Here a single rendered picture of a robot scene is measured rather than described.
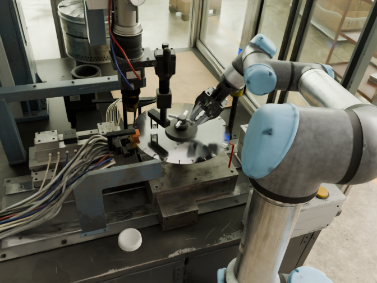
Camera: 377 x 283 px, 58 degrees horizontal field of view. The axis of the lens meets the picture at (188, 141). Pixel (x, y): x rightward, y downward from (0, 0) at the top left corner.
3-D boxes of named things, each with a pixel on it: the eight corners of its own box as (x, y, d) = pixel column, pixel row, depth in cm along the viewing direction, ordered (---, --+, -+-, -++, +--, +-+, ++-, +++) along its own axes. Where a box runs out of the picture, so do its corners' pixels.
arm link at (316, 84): (454, 135, 45) (329, 53, 89) (372, 128, 45) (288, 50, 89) (421, 206, 50) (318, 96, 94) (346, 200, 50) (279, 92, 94)
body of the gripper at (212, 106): (192, 104, 103) (217, 76, 96) (201, 96, 110) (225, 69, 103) (210, 122, 103) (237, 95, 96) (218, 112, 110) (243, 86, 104)
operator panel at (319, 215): (311, 202, 121) (325, 173, 111) (330, 227, 113) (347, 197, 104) (240, 220, 113) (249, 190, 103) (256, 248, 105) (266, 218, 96)
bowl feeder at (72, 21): (124, 60, 193) (120, -6, 170) (136, 88, 171) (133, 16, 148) (67, 65, 184) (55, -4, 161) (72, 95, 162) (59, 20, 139)
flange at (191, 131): (180, 145, 109) (181, 138, 108) (157, 128, 115) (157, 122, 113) (204, 131, 115) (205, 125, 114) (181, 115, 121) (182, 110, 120)
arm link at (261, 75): (295, 72, 81) (286, 53, 89) (248, 68, 81) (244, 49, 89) (286, 100, 86) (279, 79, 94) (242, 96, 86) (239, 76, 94)
